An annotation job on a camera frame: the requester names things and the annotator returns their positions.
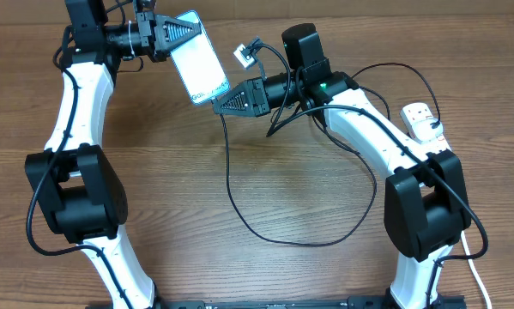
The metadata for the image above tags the blue Samsung Galaxy smartphone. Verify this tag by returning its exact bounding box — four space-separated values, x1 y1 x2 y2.
171 10 230 106

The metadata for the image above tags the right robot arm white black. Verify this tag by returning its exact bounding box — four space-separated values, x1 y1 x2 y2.
212 23 473 308

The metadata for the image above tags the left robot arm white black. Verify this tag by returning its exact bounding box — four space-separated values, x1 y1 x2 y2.
25 1 203 308

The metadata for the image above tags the black USB charging cable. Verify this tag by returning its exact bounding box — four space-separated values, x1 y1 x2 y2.
212 62 443 248

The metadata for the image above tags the white charger adapter plug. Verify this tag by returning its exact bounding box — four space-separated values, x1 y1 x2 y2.
411 118 444 143

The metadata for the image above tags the white power extension strip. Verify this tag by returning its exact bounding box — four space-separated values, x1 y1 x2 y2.
400 102 451 154

